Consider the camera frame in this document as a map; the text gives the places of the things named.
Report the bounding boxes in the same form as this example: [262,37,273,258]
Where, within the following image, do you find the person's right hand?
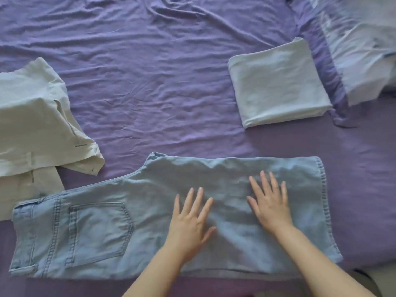
[246,170,295,236]

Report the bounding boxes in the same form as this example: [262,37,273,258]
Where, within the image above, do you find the purple sheet bed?
[0,0,396,297]

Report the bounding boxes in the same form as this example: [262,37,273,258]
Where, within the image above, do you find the floral pillow purple trim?
[284,0,396,128]

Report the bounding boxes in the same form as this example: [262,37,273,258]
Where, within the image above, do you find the light blue denim jeans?
[8,152,343,281]

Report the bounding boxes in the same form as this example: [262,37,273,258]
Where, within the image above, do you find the white jeans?
[228,37,333,130]

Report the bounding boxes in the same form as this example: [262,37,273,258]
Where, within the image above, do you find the person's left hand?
[164,187,218,264]

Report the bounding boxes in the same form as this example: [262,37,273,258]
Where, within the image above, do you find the person's right forearm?
[273,227,377,297]

